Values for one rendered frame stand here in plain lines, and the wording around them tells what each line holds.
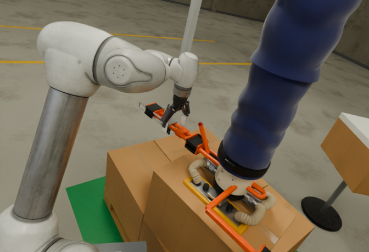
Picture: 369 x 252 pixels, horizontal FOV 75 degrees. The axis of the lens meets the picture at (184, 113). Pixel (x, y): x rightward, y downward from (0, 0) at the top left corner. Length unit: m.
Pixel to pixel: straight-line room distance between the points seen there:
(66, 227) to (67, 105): 1.59
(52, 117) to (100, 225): 1.55
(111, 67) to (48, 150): 0.30
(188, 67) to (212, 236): 0.73
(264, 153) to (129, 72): 0.63
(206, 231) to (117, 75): 0.79
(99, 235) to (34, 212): 1.34
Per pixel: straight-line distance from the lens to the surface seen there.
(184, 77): 1.12
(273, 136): 0.94
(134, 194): 1.64
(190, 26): 4.09
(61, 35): 0.67
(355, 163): 2.40
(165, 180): 1.20
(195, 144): 1.21
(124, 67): 0.55
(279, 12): 0.82
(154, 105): 1.43
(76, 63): 0.64
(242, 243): 0.94
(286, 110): 0.90
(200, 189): 1.18
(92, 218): 2.20
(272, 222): 1.25
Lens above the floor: 1.81
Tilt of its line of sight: 30 degrees down
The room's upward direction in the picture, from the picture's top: 14 degrees clockwise
